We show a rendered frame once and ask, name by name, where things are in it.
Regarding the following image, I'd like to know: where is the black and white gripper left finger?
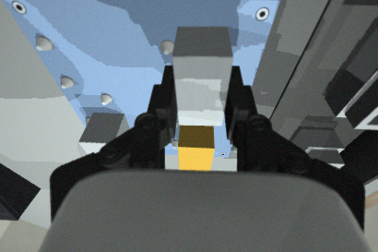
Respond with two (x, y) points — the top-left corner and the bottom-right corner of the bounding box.
(50, 66), (178, 224)

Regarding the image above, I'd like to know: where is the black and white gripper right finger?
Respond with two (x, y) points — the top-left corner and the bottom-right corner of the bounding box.
(224, 66), (365, 233)

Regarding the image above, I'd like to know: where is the yellow rectangular block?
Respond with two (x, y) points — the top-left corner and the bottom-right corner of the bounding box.
(178, 126), (215, 171)

